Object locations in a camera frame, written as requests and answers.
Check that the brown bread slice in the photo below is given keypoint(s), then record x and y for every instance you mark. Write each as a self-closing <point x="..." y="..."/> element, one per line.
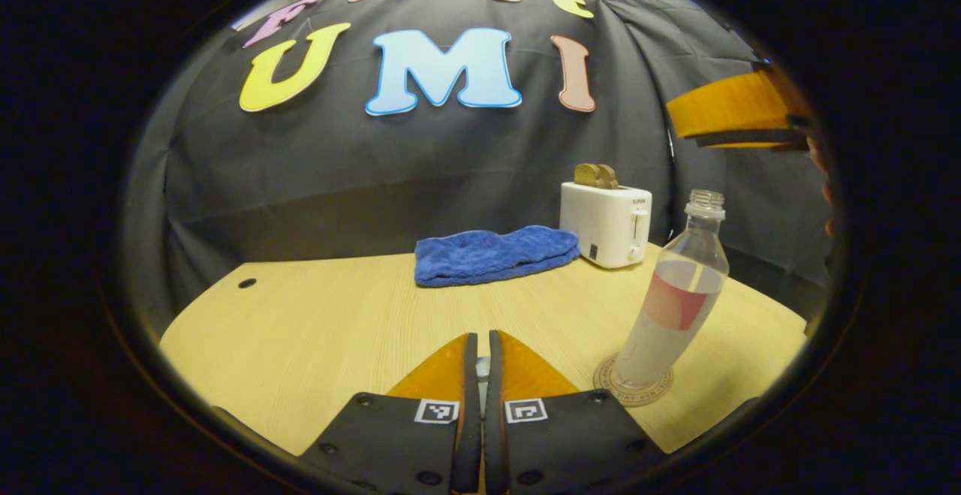
<point x="610" y="178"/>
<point x="587" y="176"/>

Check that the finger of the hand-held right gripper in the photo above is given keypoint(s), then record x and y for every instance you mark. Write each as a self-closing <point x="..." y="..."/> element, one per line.
<point x="766" y="147"/>
<point x="736" y="104"/>

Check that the white teacup lid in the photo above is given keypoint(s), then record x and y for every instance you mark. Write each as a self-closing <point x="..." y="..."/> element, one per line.
<point x="483" y="378"/>

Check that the white toaster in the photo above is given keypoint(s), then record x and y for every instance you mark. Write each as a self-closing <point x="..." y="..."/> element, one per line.
<point x="604" y="224"/>

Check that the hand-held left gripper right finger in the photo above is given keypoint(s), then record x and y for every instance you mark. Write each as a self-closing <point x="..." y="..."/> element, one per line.
<point x="495" y="405"/>

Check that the round cork coaster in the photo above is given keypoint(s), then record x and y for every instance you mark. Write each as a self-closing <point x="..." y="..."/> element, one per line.
<point x="634" y="396"/>

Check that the blue folded towel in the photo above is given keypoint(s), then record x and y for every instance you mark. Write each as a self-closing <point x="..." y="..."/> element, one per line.
<point x="492" y="255"/>

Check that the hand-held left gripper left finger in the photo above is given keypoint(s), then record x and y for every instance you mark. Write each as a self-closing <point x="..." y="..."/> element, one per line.
<point x="470" y="405"/>

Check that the clear plastic water bottle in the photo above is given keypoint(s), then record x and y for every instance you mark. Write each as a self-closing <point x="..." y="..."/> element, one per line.
<point x="676" y="307"/>

